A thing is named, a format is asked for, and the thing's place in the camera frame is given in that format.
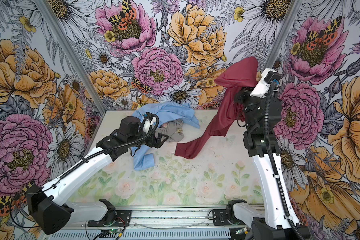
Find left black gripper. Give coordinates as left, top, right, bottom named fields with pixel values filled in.
left=128, top=125, right=168, bottom=149

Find maroon cloth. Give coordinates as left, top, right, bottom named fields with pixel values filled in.
left=175, top=57, right=258, bottom=160

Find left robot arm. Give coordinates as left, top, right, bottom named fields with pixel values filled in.
left=25, top=112, right=169, bottom=235

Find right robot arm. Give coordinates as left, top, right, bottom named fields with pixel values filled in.
left=226, top=68, right=311, bottom=240

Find grey cloth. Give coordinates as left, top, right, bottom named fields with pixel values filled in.
left=156, top=119, right=184, bottom=142

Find light blue shirt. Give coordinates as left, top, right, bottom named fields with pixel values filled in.
left=132, top=102, right=200, bottom=171

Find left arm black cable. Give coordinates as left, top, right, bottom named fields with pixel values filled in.
left=29, top=112, right=160, bottom=193

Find right corner aluminium post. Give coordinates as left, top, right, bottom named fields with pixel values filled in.
left=263, top=0, right=304, bottom=70

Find corner aluminium post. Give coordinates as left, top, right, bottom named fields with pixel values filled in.
left=35, top=1, right=107, bottom=116
left=263, top=0, right=304, bottom=70

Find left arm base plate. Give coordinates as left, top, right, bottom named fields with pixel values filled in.
left=87, top=210, right=132, bottom=227

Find aluminium front rail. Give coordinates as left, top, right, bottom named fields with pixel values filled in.
left=39, top=205, right=251, bottom=240

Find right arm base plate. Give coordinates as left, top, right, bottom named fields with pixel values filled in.
left=212, top=209, right=245, bottom=226

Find left corner aluminium post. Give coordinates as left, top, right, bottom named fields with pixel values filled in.
left=35, top=1, right=107, bottom=116

